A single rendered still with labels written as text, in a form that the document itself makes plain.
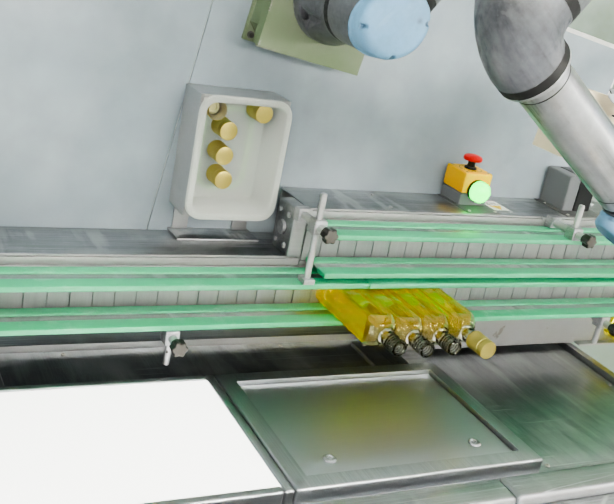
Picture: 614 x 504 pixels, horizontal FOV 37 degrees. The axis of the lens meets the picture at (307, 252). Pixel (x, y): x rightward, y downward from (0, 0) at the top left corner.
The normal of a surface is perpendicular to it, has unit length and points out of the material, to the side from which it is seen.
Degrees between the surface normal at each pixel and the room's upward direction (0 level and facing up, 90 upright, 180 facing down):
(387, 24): 9
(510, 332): 0
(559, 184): 90
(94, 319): 90
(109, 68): 0
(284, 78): 0
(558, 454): 90
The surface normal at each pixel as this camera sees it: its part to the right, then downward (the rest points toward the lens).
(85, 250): 0.19, -0.92
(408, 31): 0.32, 0.49
